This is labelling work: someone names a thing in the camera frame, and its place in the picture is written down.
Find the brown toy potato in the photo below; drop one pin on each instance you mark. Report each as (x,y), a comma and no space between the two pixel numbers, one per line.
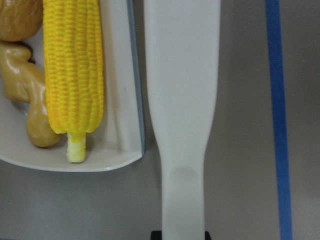
(20,19)

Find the yellow toy corn cob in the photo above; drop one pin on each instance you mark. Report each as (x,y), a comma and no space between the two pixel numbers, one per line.
(73,64)

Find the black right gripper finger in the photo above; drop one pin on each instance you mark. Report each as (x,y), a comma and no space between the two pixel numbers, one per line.
(159,235)

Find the beige hand brush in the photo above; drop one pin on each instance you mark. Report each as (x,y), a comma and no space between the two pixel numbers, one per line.
(182,41)

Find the beige plastic dustpan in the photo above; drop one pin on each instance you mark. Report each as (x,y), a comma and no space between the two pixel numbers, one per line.
(120,138)

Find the tan toy ginger root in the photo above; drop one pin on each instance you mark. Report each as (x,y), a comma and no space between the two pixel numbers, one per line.
(24,82)

